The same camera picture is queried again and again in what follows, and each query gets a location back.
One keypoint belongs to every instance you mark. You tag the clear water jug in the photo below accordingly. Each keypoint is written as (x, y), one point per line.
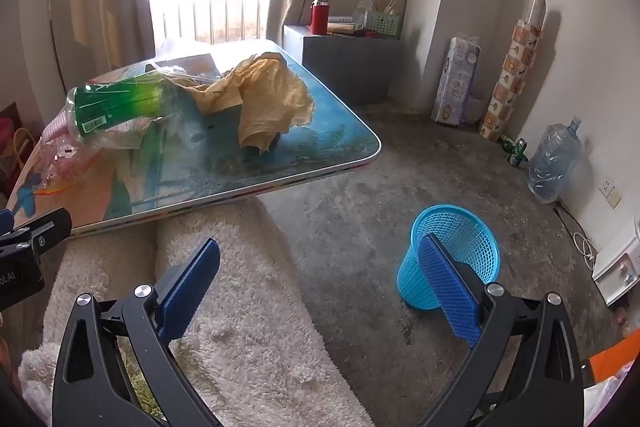
(555, 157)

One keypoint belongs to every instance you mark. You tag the toilet paper pack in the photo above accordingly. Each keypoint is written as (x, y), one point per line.
(457, 77)

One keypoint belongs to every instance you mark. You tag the blue mesh wastebasket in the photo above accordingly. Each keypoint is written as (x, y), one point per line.
(480, 252)

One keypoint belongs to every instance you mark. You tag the green plastic bottle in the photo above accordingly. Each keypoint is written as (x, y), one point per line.
(115, 104)

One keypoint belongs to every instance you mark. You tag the metal balcony railing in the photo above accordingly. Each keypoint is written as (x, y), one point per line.
(210, 22)

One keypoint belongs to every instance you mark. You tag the clear plastic bag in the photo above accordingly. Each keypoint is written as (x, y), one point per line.
(367, 7)

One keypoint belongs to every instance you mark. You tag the green glass bottle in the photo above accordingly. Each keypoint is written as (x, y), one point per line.
(517, 152)

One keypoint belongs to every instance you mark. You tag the green plastic basket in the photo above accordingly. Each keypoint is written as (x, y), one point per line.
(385, 27)

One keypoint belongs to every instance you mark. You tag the red thermos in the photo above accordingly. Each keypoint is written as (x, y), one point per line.
(318, 19)

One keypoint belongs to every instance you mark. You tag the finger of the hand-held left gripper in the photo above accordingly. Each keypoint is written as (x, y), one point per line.
(50, 227)

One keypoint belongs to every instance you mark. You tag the wall outlet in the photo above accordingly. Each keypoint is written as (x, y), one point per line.
(611, 194)

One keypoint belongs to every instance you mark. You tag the white appliance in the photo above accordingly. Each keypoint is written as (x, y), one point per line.
(617, 262)

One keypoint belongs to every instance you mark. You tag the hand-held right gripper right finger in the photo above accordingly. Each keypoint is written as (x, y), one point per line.
(450, 292)

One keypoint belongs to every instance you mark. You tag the cream fluffy blanket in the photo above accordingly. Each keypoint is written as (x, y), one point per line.
(250, 332)

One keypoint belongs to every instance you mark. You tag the clear bag red yellow print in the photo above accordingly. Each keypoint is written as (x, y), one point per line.
(60, 189)

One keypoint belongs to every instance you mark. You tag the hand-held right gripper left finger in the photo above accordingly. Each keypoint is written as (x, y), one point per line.
(190, 289)

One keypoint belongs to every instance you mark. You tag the tan paper bag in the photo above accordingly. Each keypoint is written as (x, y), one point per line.
(270, 92)

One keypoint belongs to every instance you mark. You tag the grey cabinet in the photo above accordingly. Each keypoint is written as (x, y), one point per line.
(345, 67)

